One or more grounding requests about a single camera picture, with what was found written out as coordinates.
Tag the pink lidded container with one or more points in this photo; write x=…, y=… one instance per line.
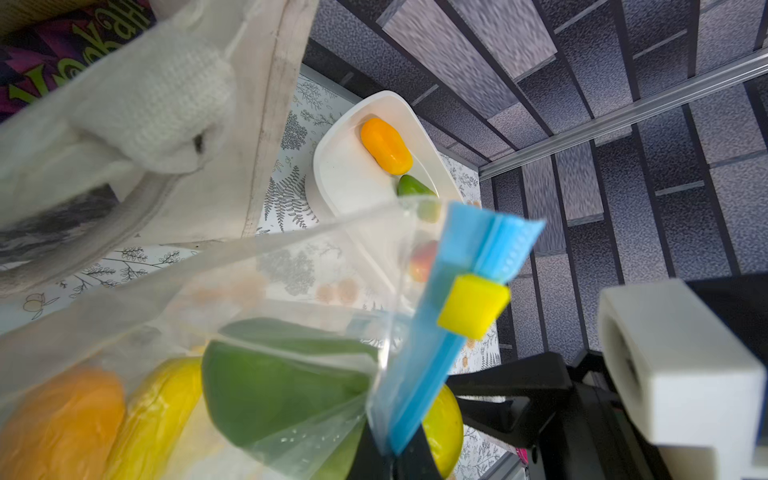
x=522, y=455

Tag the red mango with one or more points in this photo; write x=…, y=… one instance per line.
x=422, y=259

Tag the orange mango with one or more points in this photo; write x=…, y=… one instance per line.
x=65, y=428
x=386, y=146

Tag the beige canvas tote bag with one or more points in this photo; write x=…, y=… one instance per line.
x=194, y=110

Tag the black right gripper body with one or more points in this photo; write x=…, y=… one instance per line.
x=593, y=436

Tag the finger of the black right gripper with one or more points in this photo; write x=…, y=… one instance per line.
x=513, y=402

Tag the clear zip-top bag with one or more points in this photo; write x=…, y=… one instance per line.
x=240, y=336

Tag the white serving dish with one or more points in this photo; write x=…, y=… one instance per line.
x=346, y=184

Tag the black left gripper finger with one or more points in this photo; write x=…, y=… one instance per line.
x=415, y=462

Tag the right aluminium frame post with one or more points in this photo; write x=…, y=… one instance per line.
x=693, y=89

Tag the yellow mango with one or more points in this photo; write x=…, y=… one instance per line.
x=156, y=416

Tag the floral table mat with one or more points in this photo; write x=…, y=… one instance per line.
x=300, y=252

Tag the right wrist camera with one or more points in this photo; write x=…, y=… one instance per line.
x=689, y=384

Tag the green mango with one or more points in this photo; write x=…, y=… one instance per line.
x=297, y=398
x=428, y=210

